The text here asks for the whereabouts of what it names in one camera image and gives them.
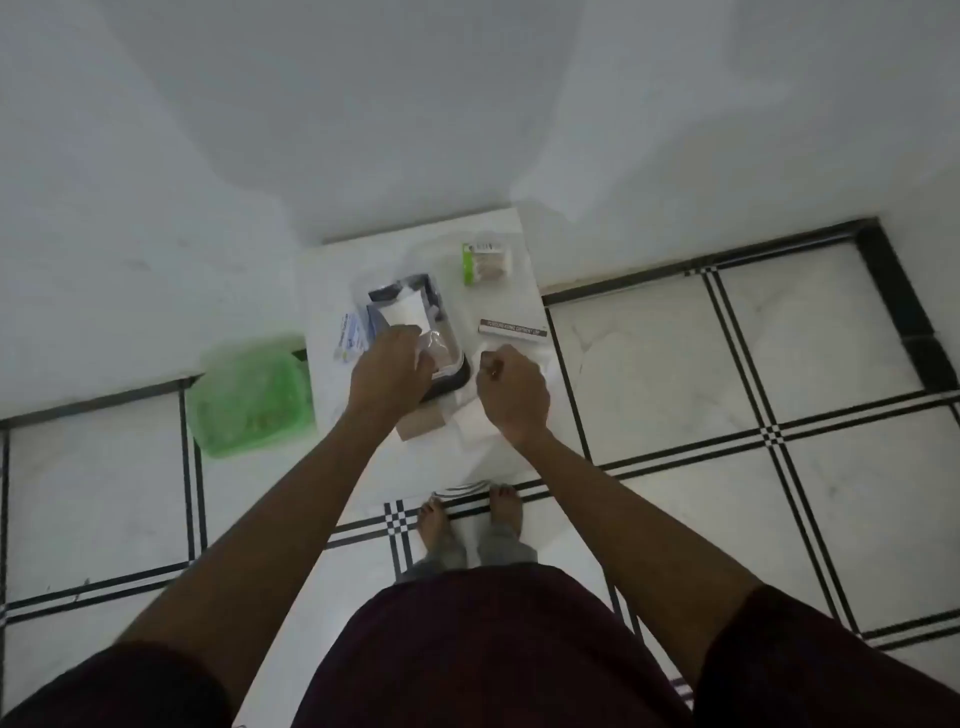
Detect person's right hand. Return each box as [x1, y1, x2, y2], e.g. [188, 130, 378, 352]
[476, 344, 552, 450]

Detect person's left hand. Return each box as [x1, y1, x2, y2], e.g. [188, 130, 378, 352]
[347, 325, 436, 437]

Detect blue and white packet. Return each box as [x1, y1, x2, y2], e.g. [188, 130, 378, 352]
[332, 310, 374, 367]

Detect brown bandage roll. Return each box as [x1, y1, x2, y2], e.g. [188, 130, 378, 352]
[395, 407, 445, 442]

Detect long white ointment box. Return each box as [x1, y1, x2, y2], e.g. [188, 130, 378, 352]
[477, 317, 550, 344]

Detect white paper packet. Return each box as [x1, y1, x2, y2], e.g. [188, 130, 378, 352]
[377, 287, 433, 337]

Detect clear first aid box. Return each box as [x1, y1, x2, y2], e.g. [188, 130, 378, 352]
[365, 272, 472, 400]

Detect green capped swab packet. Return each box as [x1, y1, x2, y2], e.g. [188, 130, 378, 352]
[461, 239, 514, 287]

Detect person's left forearm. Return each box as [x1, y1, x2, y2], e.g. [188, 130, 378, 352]
[119, 416, 380, 703]

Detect person's right forearm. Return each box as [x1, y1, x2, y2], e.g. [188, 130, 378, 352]
[515, 428, 765, 690]

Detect person's right foot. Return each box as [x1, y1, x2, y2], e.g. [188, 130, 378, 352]
[486, 483, 525, 538]

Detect person's foot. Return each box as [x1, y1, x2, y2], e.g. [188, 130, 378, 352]
[486, 483, 525, 538]
[416, 497, 453, 555]

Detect person's left foot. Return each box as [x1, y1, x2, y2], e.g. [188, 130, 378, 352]
[416, 497, 453, 555]

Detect green plastic basket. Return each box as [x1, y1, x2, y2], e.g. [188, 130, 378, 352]
[185, 343, 316, 459]

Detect grey trousers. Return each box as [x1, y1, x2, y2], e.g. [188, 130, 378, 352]
[395, 523, 540, 585]

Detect maroon shirt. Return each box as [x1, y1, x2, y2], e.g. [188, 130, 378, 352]
[0, 562, 960, 728]

